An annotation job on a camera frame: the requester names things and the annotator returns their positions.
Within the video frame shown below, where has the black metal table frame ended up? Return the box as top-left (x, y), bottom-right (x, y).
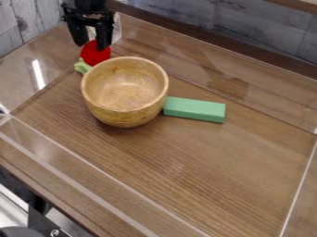
top-left (0, 168), bottom-right (91, 237)

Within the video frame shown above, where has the light wooden bowl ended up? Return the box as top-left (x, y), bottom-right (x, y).
top-left (80, 56), bottom-right (170, 128)

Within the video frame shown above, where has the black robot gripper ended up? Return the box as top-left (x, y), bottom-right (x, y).
top-left (60, 0), bottom-right (114, 51)

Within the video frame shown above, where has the green rectangular block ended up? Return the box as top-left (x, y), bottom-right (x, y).
top-left (163, 96), bottom-right (226, 123)

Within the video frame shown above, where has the clear acrylic tray wall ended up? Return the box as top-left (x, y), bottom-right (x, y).
top-left (0, 17), bottom-right (317, 237)

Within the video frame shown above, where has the red toy fruit green stem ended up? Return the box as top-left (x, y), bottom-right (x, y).
top-left (75, 40), bottom-right (111, 74)

